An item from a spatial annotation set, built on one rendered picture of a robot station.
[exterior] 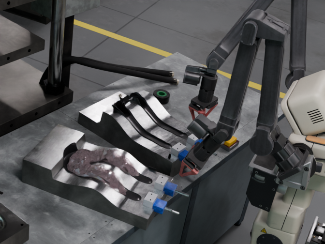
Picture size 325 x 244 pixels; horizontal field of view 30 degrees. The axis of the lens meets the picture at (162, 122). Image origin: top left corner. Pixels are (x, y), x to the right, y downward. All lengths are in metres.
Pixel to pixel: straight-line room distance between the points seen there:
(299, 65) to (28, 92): 1.24
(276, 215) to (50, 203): 0.82
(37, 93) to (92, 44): 2.18
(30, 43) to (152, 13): 3.04
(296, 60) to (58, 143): 0.94
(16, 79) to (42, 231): 1.01
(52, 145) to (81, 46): 2.67
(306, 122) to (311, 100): 0.08
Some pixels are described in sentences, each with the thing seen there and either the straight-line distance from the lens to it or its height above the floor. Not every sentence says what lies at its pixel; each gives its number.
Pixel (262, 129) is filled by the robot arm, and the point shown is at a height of 1.29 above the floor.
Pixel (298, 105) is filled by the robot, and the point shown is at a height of 1.33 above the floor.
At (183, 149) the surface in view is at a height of 0.91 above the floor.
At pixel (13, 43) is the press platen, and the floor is 1.04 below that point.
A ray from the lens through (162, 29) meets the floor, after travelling 5.37.
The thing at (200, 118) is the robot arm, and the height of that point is 1.22.
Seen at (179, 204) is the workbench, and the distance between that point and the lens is 2.55.
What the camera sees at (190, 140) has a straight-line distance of 2.44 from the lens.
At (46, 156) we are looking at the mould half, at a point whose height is 0.91.
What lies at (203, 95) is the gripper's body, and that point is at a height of 1.13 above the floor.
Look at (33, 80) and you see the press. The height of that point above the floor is 0.79.
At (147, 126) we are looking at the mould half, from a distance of 2.51.
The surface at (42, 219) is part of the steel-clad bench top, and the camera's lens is 2.17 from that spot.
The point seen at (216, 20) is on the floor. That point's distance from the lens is 5.74.
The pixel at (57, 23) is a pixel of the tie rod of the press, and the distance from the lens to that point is 2.66.
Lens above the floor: 2.32
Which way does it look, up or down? 34 degrees down
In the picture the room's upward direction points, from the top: 10 degrees clockwise
